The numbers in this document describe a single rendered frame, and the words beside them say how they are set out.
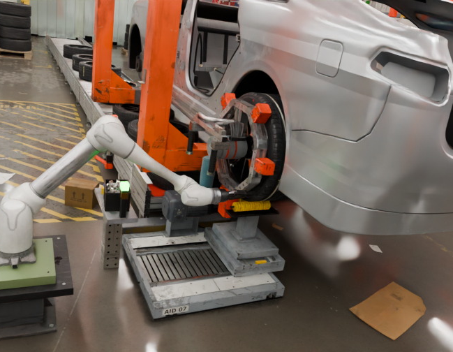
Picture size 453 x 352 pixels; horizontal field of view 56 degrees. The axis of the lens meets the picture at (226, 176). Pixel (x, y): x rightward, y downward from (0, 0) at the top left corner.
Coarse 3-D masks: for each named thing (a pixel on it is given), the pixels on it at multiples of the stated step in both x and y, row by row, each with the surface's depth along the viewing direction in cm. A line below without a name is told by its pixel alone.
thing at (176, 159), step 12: (168, 132) 283; (180, 132) 286; (168, 144) 286; (180, 144) 290; (204, 144) 310; (168, 156) 287; (180, 156) 291; (192, 156) 295; (168, 168) 291; (180, 168) 295; (192, 168) 299
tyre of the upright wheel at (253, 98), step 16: (240, 96) 265; (256, 96) 246; (272, 96) 249; (272, 112) 234; (272, 128) 231; (272, 144) 232; (272, 160) 232; (272, 176) 235; (256, 192) 248; (272, 192) 245
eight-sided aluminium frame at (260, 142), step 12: (228, 108) 259; (240, 108) 246; (252, 108) 237; (252, 120) 234; (252, 132) 234; (264, 132) 234; (264, 144) 231; (252, 156) 235; (264, 156) 234; (216, 168) 276; (252, 168) 235; (228, 180) 272; (252, 180) 237
